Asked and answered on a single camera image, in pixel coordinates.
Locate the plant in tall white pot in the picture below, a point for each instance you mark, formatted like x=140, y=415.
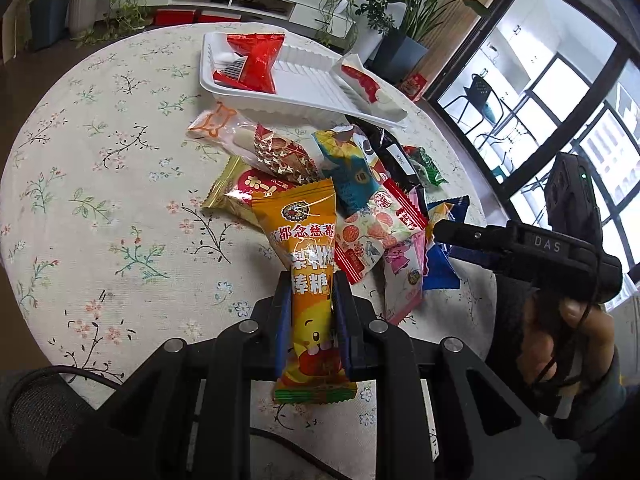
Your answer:
x=87, y=5

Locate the blue yellow snack packet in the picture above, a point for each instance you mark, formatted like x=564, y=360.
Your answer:
x=355, y=175

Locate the hanging vine plant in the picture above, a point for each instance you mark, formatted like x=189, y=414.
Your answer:
x=340, y=5

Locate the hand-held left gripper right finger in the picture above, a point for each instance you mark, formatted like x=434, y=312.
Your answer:
x=342, y=310

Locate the white red snack packet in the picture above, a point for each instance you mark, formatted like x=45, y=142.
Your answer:
x=365, y=82

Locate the black chair teal cushion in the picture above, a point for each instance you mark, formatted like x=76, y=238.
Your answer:
x=482, y=97

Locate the orange yellow snack packet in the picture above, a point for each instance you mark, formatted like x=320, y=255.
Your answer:
x=305, y=240

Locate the white low cabinet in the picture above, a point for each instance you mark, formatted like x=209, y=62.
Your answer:
x=260, y=0

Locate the plant in dark blue pot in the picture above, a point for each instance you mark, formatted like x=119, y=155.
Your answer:
x=50, y=15

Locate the black framed window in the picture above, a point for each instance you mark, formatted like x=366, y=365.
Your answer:
x=560, y=90

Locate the black snack packet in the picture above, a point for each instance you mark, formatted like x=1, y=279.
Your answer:
x=395, y=155

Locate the green snack packet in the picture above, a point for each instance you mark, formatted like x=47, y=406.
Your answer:
x=427, y=167

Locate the white plastic tray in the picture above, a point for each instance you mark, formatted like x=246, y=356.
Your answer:
x=305, y=85

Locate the tall plant in grey-blue pot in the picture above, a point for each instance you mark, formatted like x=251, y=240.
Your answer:
x=400, y=52

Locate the dark grey mesh chair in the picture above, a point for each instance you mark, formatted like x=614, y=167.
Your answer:
x=40, y=425

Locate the red snack bag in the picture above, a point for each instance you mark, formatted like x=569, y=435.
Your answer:
x=414, y=87

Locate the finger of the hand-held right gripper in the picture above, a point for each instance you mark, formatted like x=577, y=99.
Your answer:
x=477, y=256
x=470, y=234

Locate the pink snack packet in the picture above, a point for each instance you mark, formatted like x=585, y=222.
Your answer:
x=400, y=280

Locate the red storage box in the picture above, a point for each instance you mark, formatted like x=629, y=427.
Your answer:
x=220, y=16
x=175, y=16

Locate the floral tablecloth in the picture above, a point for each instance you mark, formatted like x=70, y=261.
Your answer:
x=100, y=210

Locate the person's right hand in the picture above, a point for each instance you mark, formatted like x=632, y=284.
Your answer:
x=585, y=330

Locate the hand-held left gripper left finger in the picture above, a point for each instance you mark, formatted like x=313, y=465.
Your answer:
x=285, y=310

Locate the white packet red peach print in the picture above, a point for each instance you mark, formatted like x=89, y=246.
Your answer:
x=375, y=230

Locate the gold red snack packet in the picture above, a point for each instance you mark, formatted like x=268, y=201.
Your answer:
x=235, y=195

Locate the yellow blue-edged snack packet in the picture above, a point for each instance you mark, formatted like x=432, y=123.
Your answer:
x=442, y=210

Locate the brown red starry snack packet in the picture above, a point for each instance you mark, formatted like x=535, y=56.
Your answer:
x=285, y=155

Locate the clear packet orange cat print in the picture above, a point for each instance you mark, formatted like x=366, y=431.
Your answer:
x=215, y=125

